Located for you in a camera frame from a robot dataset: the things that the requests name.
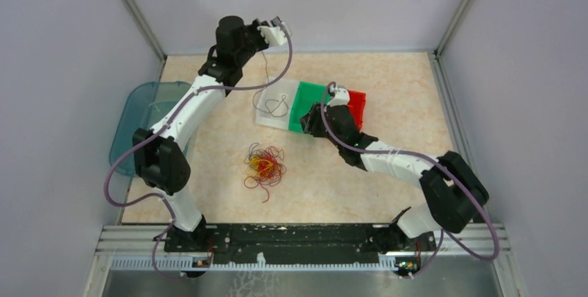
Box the coloured wire bundle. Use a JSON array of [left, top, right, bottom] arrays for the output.
[[242, 142, 288, 204]]

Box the green plastic bin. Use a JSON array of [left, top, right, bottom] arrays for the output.
[[288, 81, 326, 133]]

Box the white plastic bin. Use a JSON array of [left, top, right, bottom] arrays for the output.
[[253, 78, 300, 130]]

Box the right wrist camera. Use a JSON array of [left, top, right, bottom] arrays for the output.
[[327, 82, 350, 107]]

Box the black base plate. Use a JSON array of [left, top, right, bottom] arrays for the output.
[[164, 223, 436, 265]]

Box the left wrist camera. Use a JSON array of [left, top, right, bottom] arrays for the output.
[[257, 17, 291, 47]]

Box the red plastic bin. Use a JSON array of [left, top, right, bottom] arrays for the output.
[[347, 90, 366, 130]]

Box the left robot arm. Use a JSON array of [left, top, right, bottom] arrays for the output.
[[132, 16, 287, 251]]

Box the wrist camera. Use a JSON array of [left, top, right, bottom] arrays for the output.
[[327, 82, 350, 107], [257, 17, 291, 47]]

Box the teal translucent tray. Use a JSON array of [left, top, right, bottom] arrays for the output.
[[109, 81, 191, 166]]

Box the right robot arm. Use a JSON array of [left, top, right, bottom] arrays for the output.
[[300, 102, 490, 250]]

